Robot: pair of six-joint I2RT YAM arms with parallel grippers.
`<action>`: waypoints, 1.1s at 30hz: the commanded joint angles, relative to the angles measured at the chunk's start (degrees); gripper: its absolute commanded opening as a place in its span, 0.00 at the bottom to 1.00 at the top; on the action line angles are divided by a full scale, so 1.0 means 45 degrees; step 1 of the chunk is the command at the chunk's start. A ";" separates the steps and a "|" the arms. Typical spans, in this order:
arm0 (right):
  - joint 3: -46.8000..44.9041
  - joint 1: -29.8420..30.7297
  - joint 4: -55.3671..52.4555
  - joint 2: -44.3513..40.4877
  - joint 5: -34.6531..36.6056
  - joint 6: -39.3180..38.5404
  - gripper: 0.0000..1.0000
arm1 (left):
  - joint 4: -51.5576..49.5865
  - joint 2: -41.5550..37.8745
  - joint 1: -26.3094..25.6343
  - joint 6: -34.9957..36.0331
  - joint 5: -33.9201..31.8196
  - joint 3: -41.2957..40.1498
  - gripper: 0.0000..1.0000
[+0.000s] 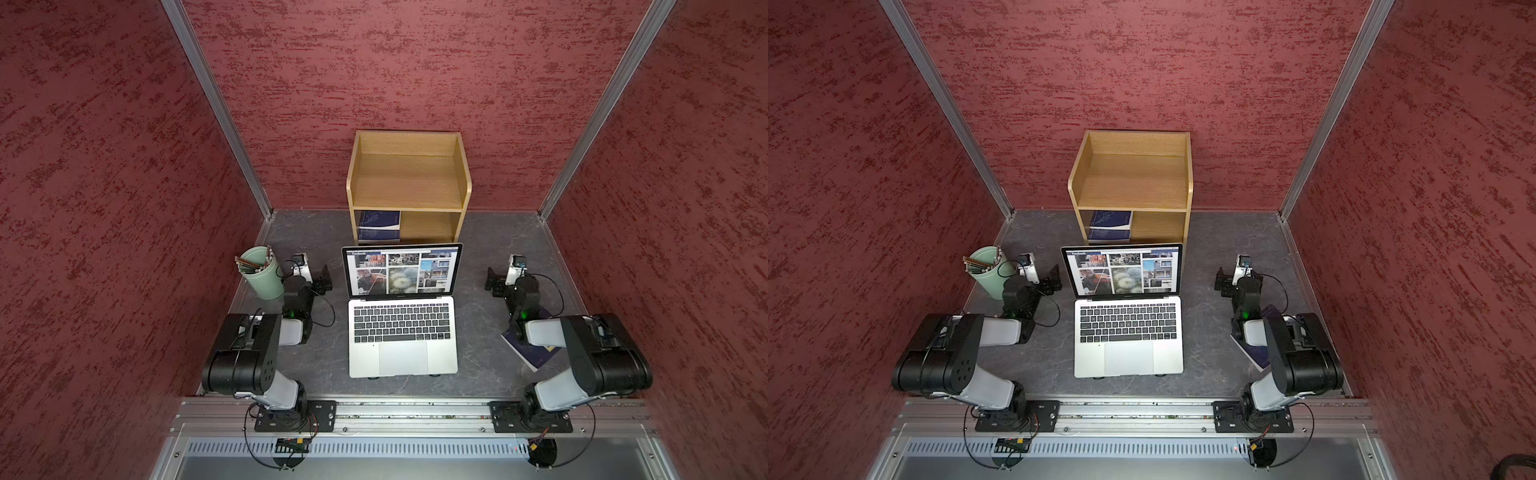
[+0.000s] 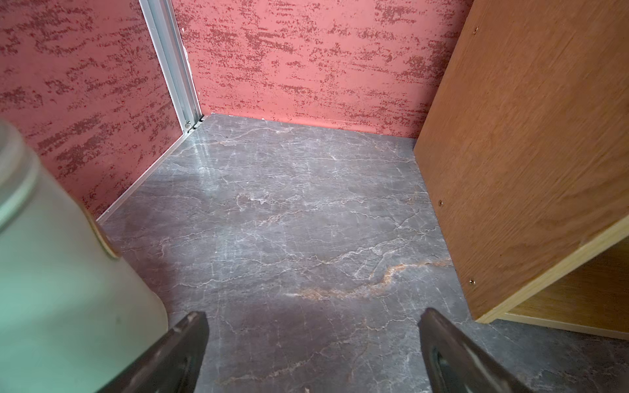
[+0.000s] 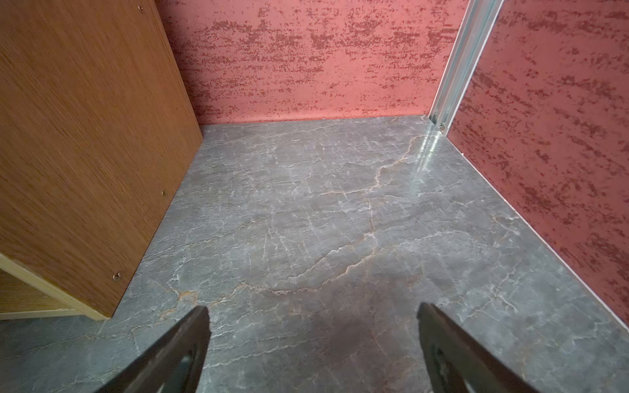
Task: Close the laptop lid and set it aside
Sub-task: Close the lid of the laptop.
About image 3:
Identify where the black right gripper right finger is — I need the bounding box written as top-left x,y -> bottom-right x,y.
417,302 -> 536,392

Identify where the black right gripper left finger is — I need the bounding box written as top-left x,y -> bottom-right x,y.
98,306 -> 211,392

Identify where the wooden shelf unit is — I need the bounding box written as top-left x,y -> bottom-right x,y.
1,1 -> 202,320

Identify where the right aluminium corner post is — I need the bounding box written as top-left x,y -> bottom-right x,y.
429,0 -> 504,134

